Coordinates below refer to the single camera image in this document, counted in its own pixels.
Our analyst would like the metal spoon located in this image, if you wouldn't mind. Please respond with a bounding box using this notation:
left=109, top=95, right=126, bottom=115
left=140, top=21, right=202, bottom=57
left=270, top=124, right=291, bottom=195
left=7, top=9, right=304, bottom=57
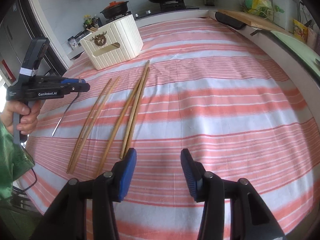
left=52, top=92, right=80, bottom=137

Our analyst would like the wooden chopstick six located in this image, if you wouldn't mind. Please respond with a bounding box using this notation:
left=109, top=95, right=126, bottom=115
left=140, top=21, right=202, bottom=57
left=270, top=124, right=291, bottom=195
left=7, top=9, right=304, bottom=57
left=119, top=60, right=150, bottom=159

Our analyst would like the wooden chopstick five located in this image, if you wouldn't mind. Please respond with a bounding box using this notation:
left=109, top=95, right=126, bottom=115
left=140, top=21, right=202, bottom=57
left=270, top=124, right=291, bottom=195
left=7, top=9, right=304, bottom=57
left=95, top=78, right=142, bottom=177

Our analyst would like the wooden chopstick three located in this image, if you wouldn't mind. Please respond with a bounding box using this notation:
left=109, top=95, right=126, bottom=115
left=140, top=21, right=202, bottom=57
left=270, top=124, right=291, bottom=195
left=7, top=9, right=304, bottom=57
left=66, top=77, right=112, bottom=173

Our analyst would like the wooden chopstick four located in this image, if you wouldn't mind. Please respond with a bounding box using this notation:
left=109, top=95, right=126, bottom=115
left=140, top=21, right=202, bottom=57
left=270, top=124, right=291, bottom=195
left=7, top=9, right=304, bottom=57
left=66, top=77, right=120, bottom=174

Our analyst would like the wooden chopstick seven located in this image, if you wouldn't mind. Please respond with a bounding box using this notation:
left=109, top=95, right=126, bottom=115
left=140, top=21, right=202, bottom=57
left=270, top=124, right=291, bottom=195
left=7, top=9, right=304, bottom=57
left=124, top=68, right=150, bottom=157

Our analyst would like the green sleeve forearm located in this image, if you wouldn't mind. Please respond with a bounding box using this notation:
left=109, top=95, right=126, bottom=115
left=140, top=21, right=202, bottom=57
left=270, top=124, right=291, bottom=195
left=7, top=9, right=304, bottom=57
left=0, top=122, right=35, bottom=200

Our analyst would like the person's left hand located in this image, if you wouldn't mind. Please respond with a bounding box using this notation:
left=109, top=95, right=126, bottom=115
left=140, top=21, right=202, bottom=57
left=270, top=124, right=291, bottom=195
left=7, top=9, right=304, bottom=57
left=1, top=101, right=41, bottom=135

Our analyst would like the spice jar rack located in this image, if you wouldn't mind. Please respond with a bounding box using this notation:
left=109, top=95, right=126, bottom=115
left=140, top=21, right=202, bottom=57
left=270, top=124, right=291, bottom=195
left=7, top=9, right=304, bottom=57
left=68, top=30, right=88, bottom=50

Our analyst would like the grey double door refrigerator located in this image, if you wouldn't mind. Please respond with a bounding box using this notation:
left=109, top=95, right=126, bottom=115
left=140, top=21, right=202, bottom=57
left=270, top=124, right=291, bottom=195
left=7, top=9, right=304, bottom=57
left=1, top=0, right=43, bottom=86

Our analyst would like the sauce bottles group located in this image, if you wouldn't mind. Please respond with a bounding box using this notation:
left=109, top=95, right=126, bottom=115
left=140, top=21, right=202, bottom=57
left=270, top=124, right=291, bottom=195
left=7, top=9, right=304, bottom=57
left=83, top=15, right=102, bottom=29

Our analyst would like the cream ribbed utensil holder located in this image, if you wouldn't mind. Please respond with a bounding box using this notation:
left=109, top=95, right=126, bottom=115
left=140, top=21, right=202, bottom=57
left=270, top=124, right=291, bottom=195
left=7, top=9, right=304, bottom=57
left=80, top=14, right=143, bottom=70

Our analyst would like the pink white striped tablecloth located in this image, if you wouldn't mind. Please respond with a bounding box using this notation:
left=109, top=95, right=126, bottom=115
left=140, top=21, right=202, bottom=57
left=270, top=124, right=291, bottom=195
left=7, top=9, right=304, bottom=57
left=19, top=18, right=319, bottom=239

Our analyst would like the black casserole red lid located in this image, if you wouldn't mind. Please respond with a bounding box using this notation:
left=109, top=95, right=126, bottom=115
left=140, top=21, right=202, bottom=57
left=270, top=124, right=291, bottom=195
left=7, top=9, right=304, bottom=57
left=100, top=1, right=128, bottom=19

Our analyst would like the black gas cooktop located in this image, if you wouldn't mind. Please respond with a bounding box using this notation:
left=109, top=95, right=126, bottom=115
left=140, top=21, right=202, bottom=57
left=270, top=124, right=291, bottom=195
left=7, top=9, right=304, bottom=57
left=125, top=0, right=201, bottom=20

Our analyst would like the black tray under board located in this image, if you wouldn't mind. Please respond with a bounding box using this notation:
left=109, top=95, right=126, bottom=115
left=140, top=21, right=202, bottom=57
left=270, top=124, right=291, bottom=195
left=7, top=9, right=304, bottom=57
left=215, top=12, right=247, bottom=30

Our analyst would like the wooden cutting board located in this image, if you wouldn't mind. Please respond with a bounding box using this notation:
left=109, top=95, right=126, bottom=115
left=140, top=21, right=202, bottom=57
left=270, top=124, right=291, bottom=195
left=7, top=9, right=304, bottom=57
left=218, top=9, right=291, bottom=35

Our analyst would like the green cutting board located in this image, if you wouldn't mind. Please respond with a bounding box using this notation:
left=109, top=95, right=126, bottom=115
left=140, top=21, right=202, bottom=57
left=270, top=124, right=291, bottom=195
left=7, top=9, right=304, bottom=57
left=271, top=31, right=319, bottom=74

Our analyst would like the yellow utensil cup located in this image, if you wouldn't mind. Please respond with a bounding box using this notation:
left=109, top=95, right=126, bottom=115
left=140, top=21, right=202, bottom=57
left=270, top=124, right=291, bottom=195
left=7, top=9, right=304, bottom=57
left=293, top=19, right=308, bottom=43

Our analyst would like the plastic bag with sponges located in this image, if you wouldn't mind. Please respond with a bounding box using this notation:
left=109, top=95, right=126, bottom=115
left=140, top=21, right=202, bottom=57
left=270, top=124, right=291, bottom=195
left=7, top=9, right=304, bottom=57
left=241, top=0, right=285, bottom=21

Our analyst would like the white knife block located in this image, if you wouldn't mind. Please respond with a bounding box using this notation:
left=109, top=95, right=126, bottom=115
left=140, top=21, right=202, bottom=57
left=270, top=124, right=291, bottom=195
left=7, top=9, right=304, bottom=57
left=272, top=0, right=298, bottom=33

